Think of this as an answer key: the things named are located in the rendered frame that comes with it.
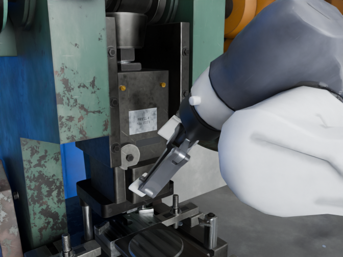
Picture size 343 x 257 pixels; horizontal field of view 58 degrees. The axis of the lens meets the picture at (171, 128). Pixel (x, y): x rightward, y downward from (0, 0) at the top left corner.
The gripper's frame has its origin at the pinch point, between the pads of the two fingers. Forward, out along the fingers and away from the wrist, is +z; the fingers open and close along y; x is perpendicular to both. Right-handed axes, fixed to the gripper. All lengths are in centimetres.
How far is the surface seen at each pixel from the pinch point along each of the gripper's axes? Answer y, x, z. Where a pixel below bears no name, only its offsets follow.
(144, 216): -1.5, 11.1, 28.8
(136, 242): 8.2, 9.7, 20.8
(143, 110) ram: -10.9, -6.1, 3.0
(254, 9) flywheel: -50, 5, -10
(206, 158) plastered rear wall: -125, 74, 152
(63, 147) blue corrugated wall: -51, -24, 122
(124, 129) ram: -5.6, -7.3, 5.1
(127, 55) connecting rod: -19.2, -15.4, 0.5
